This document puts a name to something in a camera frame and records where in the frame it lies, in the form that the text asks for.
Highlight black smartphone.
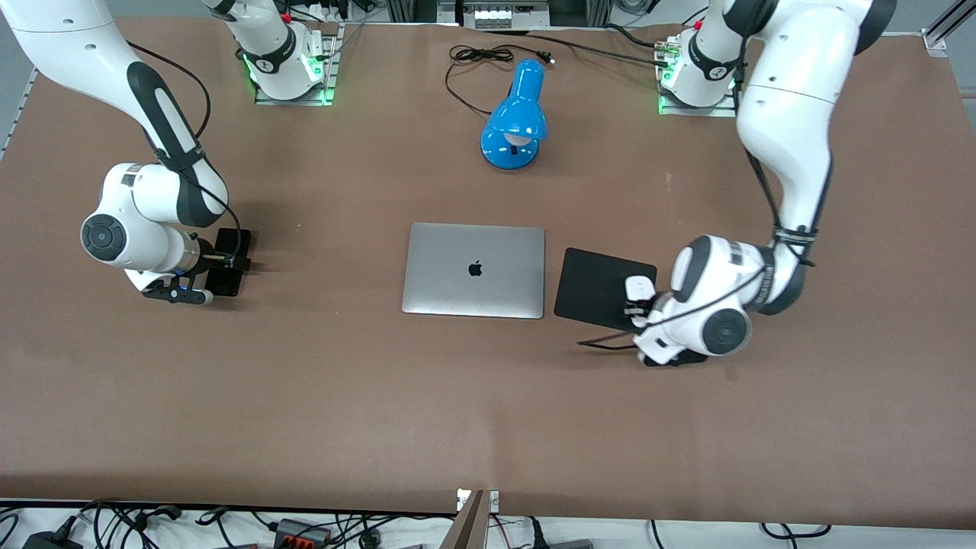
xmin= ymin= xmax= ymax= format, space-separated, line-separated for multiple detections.
xmin=204 ymin=229 xmax=252 ymax=298

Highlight black mouse pad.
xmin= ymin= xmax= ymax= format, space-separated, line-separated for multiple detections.
xmin=554 ymin=247 xmax=658 ymax=332

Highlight silver laptop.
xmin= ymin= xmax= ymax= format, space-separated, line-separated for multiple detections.
xmin=402 ymin=223 xmax=546 ymax=319

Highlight blue desk lamp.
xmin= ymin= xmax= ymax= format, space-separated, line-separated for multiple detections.
xmin=480 ymin=59 xmax=548 ymax=172

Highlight grey box orange connectors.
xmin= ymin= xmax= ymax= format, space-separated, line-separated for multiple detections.
xmin=273 ymin=518 xmax=334 ymax=547

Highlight black power adapter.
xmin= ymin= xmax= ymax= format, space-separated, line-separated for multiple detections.
xmin=21 ymin=528 xmax=86 ymax=549

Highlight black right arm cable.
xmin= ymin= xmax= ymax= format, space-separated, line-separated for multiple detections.
xmin=126 ymin=42 xmax=245 ymax=264

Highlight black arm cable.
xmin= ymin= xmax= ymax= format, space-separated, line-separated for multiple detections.
xmin=652 ymin=46 xmax=820 ymax=332
xmin=126 ymin=42 xmax=245 ymax=264

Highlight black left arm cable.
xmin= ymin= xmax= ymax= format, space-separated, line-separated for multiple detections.
xmin=652 ymin=46 xmax=820 ymax=332

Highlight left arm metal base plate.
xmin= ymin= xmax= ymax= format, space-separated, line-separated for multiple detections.
xmin=657 ymin=34 xmax=739 ymax=117

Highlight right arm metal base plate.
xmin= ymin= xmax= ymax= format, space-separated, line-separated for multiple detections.
xmin=254 ymin=23 xmax=342 ymax=107

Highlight white metal bracket plate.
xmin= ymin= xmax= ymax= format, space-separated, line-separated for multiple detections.
xmin=456 ymin=488 xmax=501 ymax=513

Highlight black cable tangle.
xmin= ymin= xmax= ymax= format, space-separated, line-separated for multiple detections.
xmin=75 ymin=499 xmax=230 ymax=549

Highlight thick black base cable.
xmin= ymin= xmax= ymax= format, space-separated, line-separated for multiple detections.
xmin=488 ymin=24 xmax=676 ymax=68

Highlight black looped cable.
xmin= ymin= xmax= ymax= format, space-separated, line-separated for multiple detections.
xmin=761 ymin=522 xmax=833 ymax=541

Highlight brown wooden bracket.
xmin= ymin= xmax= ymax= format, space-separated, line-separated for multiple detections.
xmin=448 ymin=490 xmax=489 ymax=549

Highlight black lamp power cord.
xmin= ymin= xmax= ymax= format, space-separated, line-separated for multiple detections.
xmin=445 ymin=44 xmax=556 ymax=117

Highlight aluminium frame profile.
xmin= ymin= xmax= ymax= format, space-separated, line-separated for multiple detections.
xmin=921 ymin=0 xmax=976 ymax=58

